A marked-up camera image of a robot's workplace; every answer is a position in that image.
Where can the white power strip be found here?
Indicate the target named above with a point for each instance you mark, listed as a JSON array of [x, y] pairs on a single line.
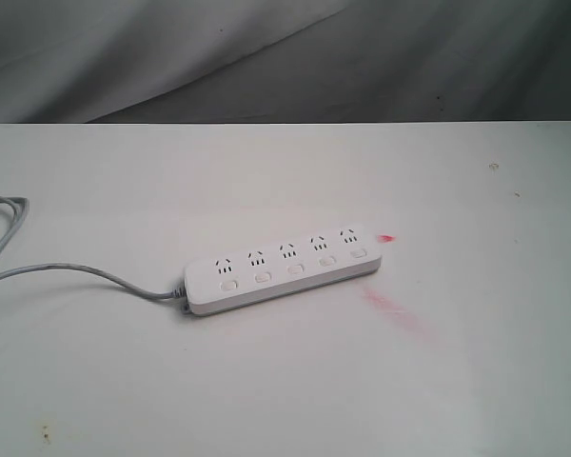
[[250, 276]]

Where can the grey backdrop cloth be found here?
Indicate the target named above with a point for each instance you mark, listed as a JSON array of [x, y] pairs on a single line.
[[284, 61]]

